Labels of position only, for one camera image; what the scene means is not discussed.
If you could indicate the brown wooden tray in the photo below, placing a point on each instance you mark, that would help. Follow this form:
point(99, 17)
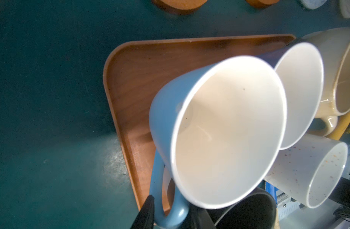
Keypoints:
point(135, 71)

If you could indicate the light blue mug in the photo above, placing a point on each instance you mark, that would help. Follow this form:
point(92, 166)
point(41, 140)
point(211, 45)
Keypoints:
point(217, 131)

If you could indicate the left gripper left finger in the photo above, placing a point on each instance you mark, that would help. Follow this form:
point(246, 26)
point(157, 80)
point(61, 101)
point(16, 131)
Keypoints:
point(145, 218)

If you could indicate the black mug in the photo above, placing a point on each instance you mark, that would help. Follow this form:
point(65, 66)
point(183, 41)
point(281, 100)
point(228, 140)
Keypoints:
point(256, 211)

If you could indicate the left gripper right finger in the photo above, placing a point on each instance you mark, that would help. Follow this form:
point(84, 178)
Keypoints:
point(198, 218)

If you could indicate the purple mug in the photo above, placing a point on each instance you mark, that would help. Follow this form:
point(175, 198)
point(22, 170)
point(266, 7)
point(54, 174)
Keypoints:
point(301, 71)

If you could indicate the wooden coaster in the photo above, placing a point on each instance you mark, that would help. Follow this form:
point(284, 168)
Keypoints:
point(261, 4)
point(179, 7)

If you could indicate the yellow toy shovel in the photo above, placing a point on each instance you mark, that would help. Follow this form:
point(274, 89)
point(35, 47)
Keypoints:
point(341, 127)

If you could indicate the white speckled mug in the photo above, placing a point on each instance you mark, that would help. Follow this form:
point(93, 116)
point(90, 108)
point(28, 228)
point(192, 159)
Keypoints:
point(309, 170)

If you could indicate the beige glazed mug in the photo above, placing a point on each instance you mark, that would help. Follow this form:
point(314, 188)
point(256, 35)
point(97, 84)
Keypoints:
point(334, 47)

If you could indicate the grey woven coaster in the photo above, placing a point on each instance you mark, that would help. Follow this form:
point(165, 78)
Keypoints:
point(312, 4)

